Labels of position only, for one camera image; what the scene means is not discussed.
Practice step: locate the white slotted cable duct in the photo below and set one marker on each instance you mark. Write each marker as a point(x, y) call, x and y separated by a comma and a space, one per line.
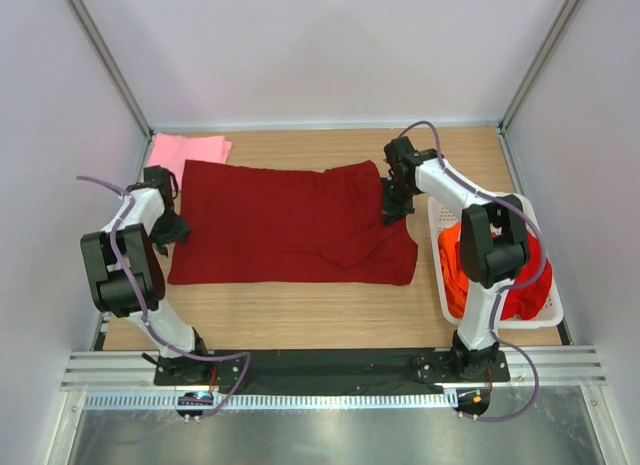
point(183, 400)

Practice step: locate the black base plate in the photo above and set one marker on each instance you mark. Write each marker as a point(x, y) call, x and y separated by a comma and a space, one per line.
point(331, 371)

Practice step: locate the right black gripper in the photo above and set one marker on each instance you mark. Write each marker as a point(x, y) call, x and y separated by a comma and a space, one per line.
point(393, 212)

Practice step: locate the bright red t-shirt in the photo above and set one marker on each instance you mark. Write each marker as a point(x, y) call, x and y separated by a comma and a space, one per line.
point(526, 302)

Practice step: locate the dark red t-shirt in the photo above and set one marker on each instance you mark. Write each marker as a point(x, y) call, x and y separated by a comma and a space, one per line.
point(266, 225)

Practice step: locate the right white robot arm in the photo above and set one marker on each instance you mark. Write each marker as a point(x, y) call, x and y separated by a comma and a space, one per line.
point(494, 244)

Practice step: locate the aluminium frame rail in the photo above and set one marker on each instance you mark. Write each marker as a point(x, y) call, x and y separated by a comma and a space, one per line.
point(107, 370)

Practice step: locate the folded pink t-shirt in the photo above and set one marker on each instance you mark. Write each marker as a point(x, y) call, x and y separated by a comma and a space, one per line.
point(172, 151)

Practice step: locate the orange t-shirt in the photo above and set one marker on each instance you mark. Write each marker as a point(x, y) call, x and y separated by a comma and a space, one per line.
point(456, 282)

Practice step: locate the white plastic basket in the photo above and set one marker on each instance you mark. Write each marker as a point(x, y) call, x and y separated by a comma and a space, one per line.
point(552, 313)

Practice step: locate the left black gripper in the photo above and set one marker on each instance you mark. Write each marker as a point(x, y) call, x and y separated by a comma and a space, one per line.
point(179, 232)

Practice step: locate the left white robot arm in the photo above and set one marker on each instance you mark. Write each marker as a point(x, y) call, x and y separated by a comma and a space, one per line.
point(126, 280)

